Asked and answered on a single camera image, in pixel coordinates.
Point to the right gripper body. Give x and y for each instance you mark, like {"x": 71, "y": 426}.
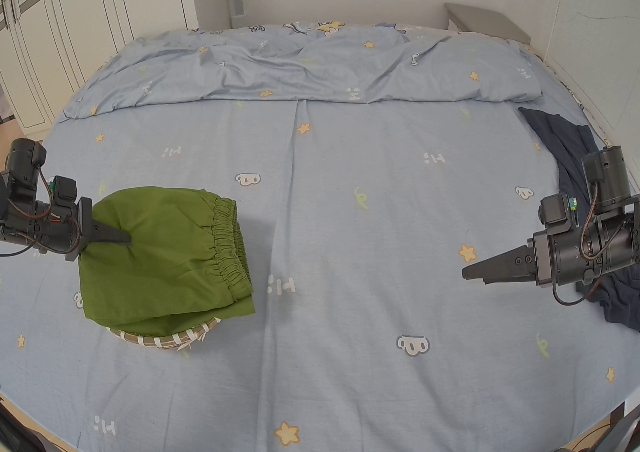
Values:
{"x": 565, "y": 255}

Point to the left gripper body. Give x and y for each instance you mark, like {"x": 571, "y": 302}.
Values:
{"x": 65, "y": 235}

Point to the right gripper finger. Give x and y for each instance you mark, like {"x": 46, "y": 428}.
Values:
{"x": 505, "y": 264}
{"x": 510, "y": 280}

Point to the green shorts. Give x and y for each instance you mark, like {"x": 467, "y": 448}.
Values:
{"x": 165, "y": 265}

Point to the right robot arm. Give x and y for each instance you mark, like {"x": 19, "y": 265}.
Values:
{"x": 607, "y": 175}

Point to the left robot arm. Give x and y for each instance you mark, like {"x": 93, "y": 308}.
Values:
{"x": 22, "y": 160}

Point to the dark blue garment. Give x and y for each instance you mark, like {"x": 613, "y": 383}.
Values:
{"x": 560, "y": 140}

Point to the round woven basket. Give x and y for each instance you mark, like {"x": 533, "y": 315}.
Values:
{"x": 150, "y": 341}

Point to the white wardrobe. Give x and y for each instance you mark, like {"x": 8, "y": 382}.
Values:
{"x": 75, "y": 15}

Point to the grey bedside table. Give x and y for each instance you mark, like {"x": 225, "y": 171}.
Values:
{"x": 480, "y": 20}

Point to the pale blue quilt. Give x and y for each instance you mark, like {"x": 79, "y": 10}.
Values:
{"x": 300, "y": 70}

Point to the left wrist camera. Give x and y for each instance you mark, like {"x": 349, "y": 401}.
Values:
{"x": 64, "y": 192}

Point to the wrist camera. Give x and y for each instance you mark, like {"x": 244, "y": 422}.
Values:
{"x": 557, "y": 212}
{"x": 64, "y": 192}

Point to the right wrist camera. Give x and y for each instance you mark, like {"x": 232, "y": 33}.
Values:
{"x": 557, "y": 212}

